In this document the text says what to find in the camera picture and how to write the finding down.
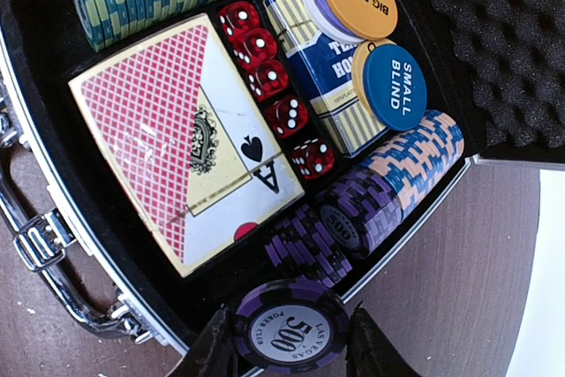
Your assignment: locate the red die five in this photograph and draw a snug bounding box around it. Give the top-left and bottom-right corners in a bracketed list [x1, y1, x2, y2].
[290, 138, 335, 180]

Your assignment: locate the purple 500 chip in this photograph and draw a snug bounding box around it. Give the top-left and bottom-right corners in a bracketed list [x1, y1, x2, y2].
[233, 278, 350, 374]

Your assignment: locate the blue gold card deck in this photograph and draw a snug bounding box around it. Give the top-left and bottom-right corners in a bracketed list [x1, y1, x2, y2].
[263, 0, 386, 158]

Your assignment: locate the red die two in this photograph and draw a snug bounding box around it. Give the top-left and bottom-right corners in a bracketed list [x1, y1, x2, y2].
[232, 28, 278, 71]

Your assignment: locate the red die four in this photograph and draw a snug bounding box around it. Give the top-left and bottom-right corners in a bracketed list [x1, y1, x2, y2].
[264, 94, 309, 139]

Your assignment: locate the blue peach chip stack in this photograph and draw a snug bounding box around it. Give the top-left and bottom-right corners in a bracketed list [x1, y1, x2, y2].
[361, 109, 464, 217]

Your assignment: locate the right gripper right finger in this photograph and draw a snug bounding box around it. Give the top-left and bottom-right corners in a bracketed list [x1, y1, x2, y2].
[346, 305, 419, 377]

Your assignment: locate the purple chip stack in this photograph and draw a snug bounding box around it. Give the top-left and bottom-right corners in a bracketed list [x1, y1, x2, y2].
[265, 168, 403, 288]

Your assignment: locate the red die one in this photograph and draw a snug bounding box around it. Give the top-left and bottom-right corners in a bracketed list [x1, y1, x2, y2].
[218, 1, 260, 42]

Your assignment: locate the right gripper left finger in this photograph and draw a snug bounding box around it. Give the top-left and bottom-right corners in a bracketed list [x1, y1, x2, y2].
[167, 305, 238, 377]

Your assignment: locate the white dealer button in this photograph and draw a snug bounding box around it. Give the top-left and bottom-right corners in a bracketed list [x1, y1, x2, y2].
[302, 0, 364, 44]

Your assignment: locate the blue small blind button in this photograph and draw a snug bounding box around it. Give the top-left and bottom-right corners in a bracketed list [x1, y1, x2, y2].
[363, 44, 427, 132]

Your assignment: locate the pink playing card deck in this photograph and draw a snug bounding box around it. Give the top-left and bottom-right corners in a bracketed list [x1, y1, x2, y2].
[69, 13, 305, 277]

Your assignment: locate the red die three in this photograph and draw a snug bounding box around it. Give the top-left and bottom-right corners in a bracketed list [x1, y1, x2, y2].
[246, 59, 290, 102]

